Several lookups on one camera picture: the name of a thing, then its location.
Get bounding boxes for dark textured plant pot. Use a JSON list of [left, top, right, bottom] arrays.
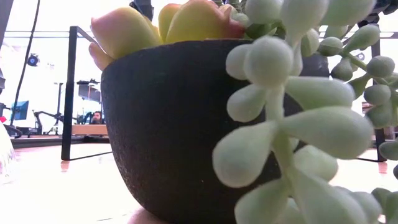
[[61, 24, 386, 162]]

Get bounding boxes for black aluminium rig frame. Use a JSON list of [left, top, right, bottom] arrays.
[[11, 135, 110, 149]]

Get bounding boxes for succulent plant in dark pot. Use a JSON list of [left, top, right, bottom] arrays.
[[88, 0, 398, 224]]

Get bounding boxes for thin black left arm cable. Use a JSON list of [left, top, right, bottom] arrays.
[[10, 0, 41, 126]]

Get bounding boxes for dark twin monitors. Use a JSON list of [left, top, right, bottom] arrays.
[[76, 79, 102, 104]]

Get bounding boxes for person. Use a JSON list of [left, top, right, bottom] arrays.
[[91, 110, 105, 125]]

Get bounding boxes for blue lit monitor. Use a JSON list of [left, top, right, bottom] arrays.
[[11, 100, 30, 121]]

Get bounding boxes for dark round lamp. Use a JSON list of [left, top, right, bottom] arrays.
[[26, 53, 40, 67]]

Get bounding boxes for neighbouring station wooden table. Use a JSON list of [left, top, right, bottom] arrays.
[[71, 124, 109, 136]]

